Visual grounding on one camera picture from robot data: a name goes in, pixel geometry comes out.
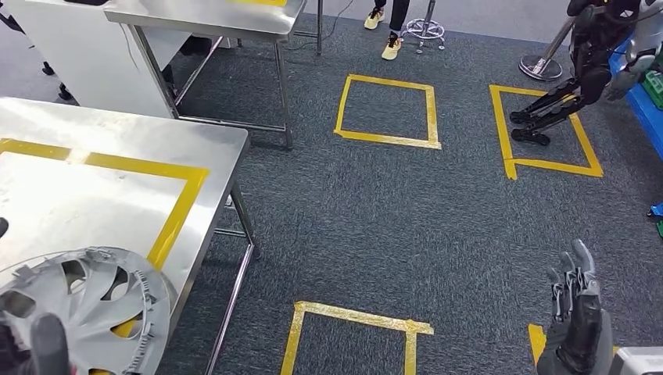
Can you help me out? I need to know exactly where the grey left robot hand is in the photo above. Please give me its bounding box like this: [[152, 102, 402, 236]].
[[0, 314, 73, 375]]

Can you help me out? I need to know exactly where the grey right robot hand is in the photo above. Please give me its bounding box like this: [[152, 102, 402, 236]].
[[536, 238, 615, 375]]

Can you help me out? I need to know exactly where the silver plastic wheel hubcap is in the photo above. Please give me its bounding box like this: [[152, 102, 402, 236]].
[[0, 246, 172, 375]]

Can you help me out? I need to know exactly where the stainless steel workbench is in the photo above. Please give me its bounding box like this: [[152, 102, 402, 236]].
[[0, 97, 260, 375]]

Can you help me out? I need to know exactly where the yellow floor tape square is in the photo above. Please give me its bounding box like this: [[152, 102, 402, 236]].
[[489, 84, 604, 181], [334, 73, 443, 151], [527, 323, 621, 366]]

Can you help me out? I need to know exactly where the black office chair base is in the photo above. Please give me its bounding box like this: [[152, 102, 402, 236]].
[[42, 61, 73, 102]]

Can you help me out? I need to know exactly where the green plastic crate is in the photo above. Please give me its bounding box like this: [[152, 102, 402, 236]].
[[642, 70, 663, 111]]

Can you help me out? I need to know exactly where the chrome round base stand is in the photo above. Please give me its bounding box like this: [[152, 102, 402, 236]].
[[519, 15, 577, 82]]

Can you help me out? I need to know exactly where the black humanoid robot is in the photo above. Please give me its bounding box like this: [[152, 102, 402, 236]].
[[510, 0, 663, 147]]

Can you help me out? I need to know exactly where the chrome wheeled stool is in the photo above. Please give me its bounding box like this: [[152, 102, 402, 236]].
[[401, 0, 446, 55]]

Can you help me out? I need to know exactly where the person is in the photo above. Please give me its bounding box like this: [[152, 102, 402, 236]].
[[364, 0, 411, 62]]

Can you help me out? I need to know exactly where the stainless steel table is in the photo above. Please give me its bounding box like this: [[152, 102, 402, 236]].
[[5, 0, 324, 151]]

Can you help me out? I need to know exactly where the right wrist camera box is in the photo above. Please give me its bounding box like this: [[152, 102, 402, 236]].
[[608, 346, 663, 375]]

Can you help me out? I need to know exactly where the black floor cable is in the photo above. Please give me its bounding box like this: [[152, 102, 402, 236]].
[[287, 0, 354, 52]]

